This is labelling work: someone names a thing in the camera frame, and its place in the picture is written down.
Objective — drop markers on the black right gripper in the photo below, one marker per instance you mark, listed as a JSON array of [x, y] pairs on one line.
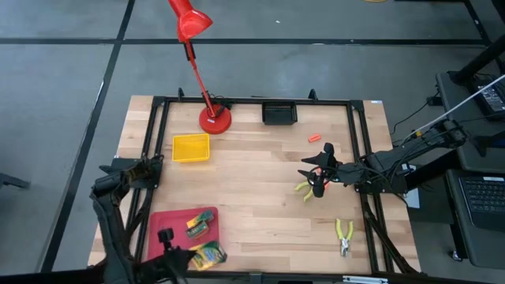
[[329, 173]]

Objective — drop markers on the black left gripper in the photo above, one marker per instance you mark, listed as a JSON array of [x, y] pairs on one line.
[[175, 260]]

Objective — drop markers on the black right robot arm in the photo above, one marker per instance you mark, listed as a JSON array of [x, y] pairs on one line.
[[394, 158]]

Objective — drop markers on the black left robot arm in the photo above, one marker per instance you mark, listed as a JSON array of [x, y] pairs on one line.
[[110, 221]]

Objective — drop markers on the pink-red plastic bin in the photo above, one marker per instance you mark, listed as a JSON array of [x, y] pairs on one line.
[[165, 232]]

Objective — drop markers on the black mesh basket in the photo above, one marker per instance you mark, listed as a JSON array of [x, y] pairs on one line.
[[279, 114]]

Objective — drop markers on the white paper sheet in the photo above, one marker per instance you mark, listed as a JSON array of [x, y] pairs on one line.
[[413, 199]]

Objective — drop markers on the black lamp power plug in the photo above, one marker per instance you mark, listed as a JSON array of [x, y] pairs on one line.
[[223, 107]]

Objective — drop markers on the red desk lamp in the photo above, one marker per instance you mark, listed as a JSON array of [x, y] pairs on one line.
[[215, 120]]

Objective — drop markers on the yellow plastic basket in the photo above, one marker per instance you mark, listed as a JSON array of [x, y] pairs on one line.
[[191, 148]]

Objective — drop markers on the black floor power adapter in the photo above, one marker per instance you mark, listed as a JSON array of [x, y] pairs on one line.
[[435, 101]]

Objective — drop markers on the black side desk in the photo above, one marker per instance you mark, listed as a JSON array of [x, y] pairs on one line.
[[469, 158]]

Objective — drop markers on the black stand leg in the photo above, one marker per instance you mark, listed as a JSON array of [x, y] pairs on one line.
[[12, 181]]

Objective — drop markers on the black keyboard device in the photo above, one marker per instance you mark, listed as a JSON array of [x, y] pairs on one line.
[[493, 98]]

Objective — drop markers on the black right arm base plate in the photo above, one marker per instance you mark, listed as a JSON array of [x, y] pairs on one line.
[[394, 188]]

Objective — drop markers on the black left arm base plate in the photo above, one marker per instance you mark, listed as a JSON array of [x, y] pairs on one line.
[[154, 182]]

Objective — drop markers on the black table frame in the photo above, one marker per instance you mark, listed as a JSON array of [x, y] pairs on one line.
[[244, 101]]

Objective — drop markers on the silver bracket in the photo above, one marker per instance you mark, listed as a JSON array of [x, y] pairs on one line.
[[365, 279]]

